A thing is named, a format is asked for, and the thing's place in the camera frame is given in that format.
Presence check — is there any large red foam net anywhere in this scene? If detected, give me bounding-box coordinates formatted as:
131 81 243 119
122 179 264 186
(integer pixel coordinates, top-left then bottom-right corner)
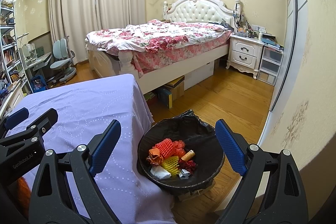
153 138 175 159

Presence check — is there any yellow label bottle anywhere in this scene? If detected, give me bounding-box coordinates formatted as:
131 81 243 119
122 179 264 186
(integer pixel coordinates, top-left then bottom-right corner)
181 150 195 161

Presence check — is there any orange plastic bag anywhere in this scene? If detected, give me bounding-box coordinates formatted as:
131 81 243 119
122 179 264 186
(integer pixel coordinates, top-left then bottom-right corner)
146 147 163 166

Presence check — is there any black trash bin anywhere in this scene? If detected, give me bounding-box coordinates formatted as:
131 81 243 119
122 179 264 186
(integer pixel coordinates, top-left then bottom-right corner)
137 110 225 196

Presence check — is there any blue basket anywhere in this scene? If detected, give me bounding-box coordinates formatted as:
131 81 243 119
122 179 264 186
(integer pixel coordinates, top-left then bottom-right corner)
30 75 48 93

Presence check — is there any white bookshelf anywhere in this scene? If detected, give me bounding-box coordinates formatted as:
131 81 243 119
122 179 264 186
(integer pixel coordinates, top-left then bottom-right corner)
1 0 33 96

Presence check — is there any grey study desk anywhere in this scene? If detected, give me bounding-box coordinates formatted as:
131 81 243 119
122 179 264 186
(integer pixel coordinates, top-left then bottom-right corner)
26 52 52 79

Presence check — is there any purple tablecloth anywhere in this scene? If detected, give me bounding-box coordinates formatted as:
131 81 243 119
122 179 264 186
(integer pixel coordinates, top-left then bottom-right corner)
9 74 174 223

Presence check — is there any light blue desk chair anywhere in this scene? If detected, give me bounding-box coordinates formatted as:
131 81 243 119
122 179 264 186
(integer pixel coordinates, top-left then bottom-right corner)
47 36 76 84

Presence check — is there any yellow foam net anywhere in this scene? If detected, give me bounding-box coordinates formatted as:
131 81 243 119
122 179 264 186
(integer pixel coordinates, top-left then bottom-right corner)
161 156 179 176

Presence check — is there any plastic drawer unit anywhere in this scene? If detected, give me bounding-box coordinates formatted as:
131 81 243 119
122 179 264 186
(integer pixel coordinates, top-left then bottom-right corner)
257 46 283 86

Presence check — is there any cardboard box under bed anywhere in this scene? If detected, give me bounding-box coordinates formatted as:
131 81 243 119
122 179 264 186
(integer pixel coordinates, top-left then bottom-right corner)
156 76 185 109

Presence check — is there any white nightstand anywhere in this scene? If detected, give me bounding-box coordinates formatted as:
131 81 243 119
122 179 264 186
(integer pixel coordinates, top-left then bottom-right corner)
226 35 264 80

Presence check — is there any pink floral quilt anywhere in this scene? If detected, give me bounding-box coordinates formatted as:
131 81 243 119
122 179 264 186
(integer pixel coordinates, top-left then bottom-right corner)
87 19 233 77

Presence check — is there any white bed frame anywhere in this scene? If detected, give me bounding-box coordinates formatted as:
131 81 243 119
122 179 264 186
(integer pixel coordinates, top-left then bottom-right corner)
85 0 234 93

